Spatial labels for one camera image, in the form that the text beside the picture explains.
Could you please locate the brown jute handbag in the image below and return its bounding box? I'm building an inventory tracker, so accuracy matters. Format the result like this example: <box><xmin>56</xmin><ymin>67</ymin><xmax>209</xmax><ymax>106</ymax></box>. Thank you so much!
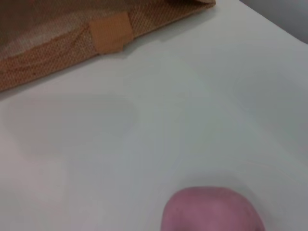
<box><xmin>0</xmin><ymin>0</ymin><xmax>217</xmax><ymax>93</ymax></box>

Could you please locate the pink peach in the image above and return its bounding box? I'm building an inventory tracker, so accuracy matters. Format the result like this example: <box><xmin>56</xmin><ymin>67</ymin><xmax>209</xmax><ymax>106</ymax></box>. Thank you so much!
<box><xmin>162</xmin><ymin>186</ymin><xmax>266</xmax><ymax>231</ymax></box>

